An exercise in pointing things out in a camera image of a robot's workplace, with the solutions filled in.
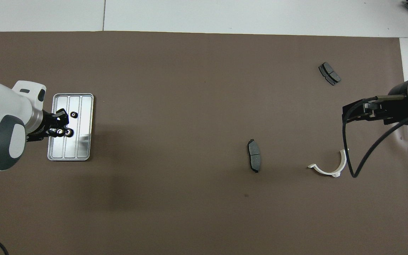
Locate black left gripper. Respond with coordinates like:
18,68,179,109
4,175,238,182
26,109,69,142

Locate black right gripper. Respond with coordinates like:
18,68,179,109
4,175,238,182
343,94,408,125

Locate silver metal tray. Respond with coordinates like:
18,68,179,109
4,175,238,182
47,93,94,162

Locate short dark brake pad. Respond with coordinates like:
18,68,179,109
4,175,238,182
318,62,341,86

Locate white semicircular plastic clamp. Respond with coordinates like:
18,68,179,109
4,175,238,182
307,149,347,177

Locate brown paper mat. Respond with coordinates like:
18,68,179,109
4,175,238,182
0,31,408,255

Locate long dark brake pad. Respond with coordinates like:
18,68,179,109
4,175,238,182
247,139,262,173

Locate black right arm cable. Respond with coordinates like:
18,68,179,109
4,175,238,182
342,95,408,178

